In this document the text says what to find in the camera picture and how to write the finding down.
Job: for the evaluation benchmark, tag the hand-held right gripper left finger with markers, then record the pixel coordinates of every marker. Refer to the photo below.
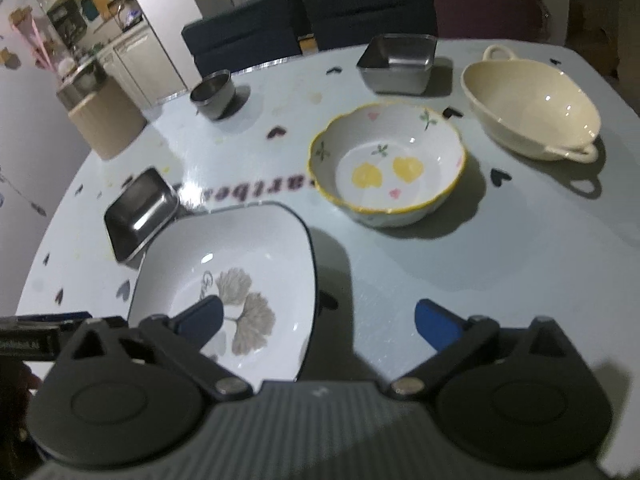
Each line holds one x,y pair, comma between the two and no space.
200,319

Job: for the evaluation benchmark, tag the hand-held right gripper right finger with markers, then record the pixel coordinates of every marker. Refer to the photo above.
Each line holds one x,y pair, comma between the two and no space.
437,325

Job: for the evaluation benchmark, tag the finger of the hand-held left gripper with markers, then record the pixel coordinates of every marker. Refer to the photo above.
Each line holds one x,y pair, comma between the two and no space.
55,321

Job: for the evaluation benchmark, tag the white square leaf-print plate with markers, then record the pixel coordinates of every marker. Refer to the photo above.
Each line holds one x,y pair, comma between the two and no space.
260,260

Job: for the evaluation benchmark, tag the small steel square dish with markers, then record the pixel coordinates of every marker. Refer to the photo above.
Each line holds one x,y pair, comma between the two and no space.
140,210

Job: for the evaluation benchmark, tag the floral bowl with yellow rim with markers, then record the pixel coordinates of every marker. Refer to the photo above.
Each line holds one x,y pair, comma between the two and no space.
390,195

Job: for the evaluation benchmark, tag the round steel cup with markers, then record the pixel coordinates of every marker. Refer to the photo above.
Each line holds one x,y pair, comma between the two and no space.
212,95

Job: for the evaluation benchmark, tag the large steel square container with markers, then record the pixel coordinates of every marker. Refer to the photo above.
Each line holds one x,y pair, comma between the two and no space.
400,77

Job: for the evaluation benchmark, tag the beige cylinder stand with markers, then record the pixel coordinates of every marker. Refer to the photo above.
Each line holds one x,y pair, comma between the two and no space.
107,125

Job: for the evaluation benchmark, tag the steel pot with lid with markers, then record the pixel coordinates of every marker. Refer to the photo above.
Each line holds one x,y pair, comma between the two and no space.
82,82

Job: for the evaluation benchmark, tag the dark blue chair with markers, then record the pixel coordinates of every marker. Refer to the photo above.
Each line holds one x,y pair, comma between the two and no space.
240,35
370,10

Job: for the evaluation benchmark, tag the cardboard box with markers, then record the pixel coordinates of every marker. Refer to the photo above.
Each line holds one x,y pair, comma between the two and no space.
308,45

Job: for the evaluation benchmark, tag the maroon sofa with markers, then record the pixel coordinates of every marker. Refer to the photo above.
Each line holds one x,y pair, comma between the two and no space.
480,5

